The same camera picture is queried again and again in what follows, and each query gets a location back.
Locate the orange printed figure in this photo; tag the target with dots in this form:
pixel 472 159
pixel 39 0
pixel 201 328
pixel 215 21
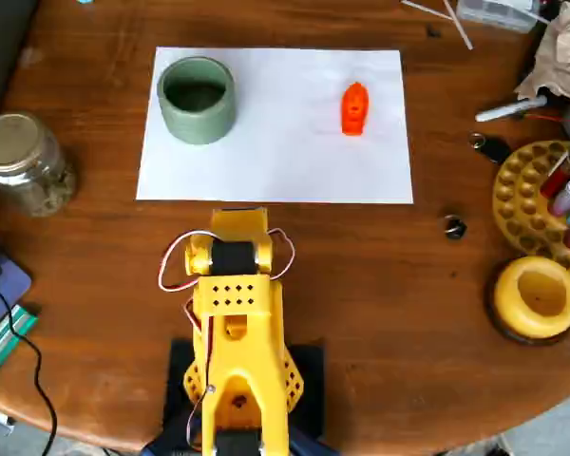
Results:
pixel 355 110

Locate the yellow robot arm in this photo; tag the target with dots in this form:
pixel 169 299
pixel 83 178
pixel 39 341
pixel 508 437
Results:
pixel 240 332

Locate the green ribbed cup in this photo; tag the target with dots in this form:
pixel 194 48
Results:
pixel 197 121

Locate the white paper sheet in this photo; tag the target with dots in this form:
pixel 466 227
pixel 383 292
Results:
pixel 285 157

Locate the small black metal nut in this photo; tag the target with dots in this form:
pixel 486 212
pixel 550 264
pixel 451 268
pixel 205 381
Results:
pixel 454 228

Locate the blue clamp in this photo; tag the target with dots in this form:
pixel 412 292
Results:
pixel 311 446
pixel 171 439

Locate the black key fob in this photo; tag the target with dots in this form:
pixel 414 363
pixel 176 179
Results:
pixel 496 149

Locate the yellow round dimpled tray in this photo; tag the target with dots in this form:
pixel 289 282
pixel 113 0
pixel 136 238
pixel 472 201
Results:
pixel 518 199

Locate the white marker pen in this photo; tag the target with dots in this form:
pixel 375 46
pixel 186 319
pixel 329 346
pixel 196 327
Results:
pixel 503 110

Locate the short white stick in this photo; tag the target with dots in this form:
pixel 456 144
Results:
pixel 427 9

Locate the long white stick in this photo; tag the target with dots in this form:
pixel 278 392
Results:
pixel 458 26

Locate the glass jar with gold lid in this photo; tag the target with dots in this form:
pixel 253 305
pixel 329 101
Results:
pixel 21 166

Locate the red lighter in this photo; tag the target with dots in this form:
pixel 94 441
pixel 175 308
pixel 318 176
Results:
pixel 555 178

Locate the purple notebook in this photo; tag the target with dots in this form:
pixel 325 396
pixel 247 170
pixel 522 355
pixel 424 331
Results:
pixel 9 285

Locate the pink white lighter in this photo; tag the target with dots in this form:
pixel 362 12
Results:
pixel 566 198

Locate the clear plastic box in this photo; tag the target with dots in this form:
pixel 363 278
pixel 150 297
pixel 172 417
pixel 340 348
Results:
pixel 496 14

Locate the green striped book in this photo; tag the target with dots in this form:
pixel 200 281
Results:
pixel 2 344

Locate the crumpled brown paper bag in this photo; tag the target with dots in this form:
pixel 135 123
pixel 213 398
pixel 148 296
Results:
pixel 563 52

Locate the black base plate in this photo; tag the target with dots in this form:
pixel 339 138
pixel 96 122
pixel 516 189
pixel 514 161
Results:
pixel 313 380

